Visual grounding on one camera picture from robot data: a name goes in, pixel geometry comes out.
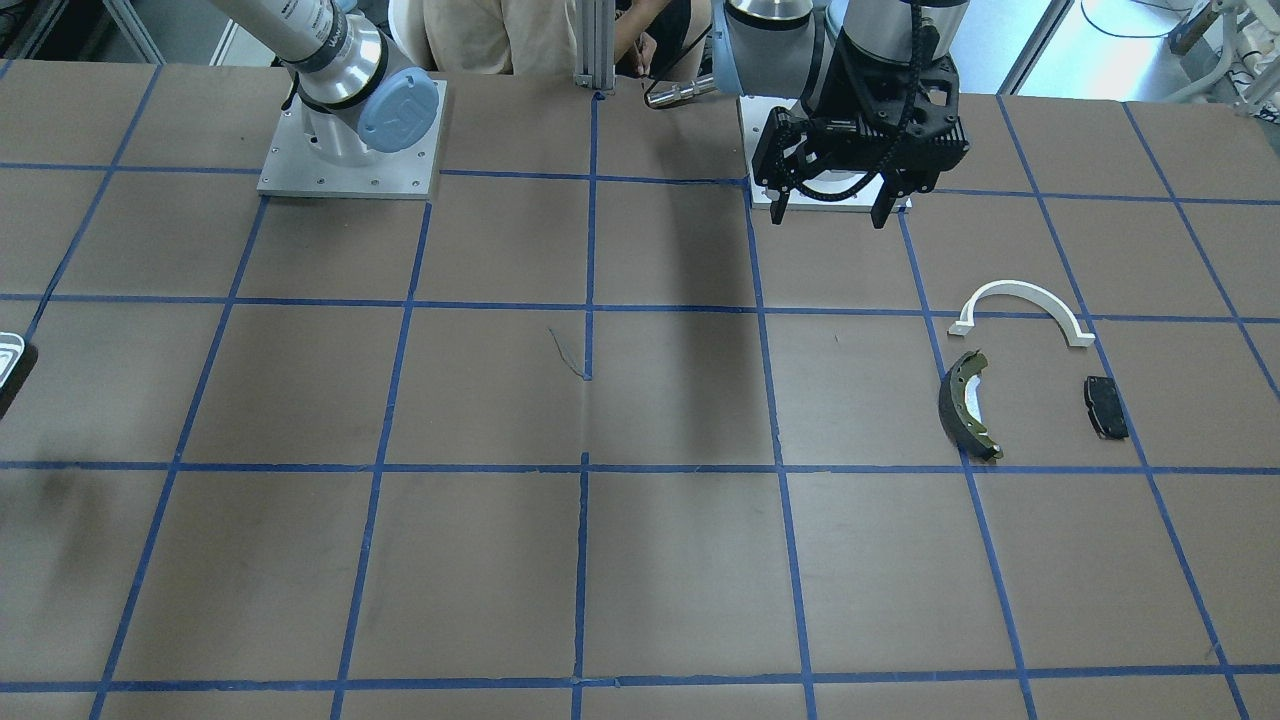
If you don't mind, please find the black brake pad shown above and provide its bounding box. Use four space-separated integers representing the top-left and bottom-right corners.
1083 375 1130 439

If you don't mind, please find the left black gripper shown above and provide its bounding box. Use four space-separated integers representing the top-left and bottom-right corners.
751 55 972 229

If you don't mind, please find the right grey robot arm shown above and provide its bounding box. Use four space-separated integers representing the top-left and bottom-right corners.
214 1 442 152

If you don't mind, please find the white curved plastic bracket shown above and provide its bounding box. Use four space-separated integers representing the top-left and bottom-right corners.
947 279 1097 348

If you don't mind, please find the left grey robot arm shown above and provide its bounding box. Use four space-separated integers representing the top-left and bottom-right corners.
645 1 972 228

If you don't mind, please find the seated person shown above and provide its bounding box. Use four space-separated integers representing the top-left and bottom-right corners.
388 1 710 82

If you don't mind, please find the green brake shoe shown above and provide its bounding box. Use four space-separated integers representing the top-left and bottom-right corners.
937 350 1004 462

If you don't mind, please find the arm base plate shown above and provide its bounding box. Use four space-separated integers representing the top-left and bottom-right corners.
257 79 448 200
739 95 883 213

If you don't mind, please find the aluminium frame post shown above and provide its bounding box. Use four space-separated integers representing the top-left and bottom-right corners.
572 0 616 94

